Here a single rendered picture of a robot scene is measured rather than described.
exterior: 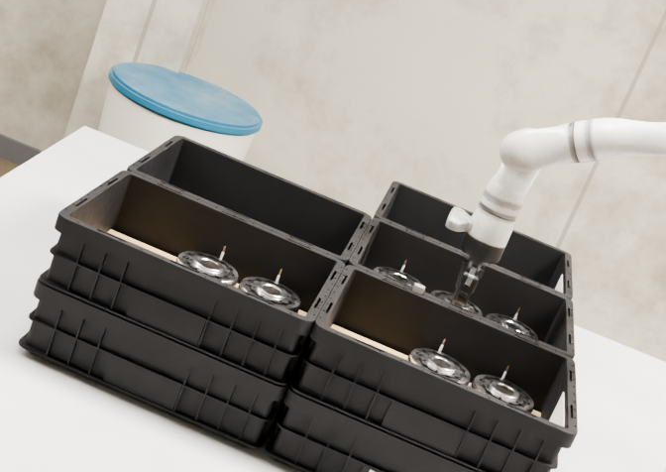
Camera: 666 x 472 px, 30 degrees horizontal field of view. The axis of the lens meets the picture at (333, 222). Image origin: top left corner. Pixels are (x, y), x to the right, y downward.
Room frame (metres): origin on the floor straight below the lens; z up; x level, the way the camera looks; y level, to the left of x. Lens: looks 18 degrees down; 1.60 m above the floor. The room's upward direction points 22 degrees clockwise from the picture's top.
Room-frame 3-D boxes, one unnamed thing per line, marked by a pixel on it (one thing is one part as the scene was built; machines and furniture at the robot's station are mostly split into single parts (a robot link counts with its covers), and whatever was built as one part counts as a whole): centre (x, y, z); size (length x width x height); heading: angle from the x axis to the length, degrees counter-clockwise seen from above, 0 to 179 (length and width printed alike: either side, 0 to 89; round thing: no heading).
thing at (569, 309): (2.05, -0.26, 0.92); 0.40 x 0.30 x 0.02; 86
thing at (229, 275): (1.85, 0.16, 0.86); 0.10 x 0.10 x 0.01
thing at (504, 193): (2.10, -0.26, 1.14); 0.09 x 0.07 x 0.15; 162
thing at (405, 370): (1.75, -0.24, 0.92); 0.40 x 0.30 x 0.02; 86
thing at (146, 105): (3.82, 0.58, 0.30); 0.51 x 0.49 x 0.60; 89
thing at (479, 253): (2.09, -0.26, 0.97); 0.08 x 0.08 x 0.09
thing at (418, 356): (1.82, -0.24, 0.86); 0.10 x 0.10 x 0.01
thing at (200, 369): (1.78, 0.16, 0.76); 0.40 x 0.30 x 0.12; 86
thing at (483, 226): (2.09, -0.24, 1.04); 0.11 x 0.09 x 0.06; 86
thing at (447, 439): (1.75, -0.24, 0.87); 0.40 x 0.30 x 0.11; 86
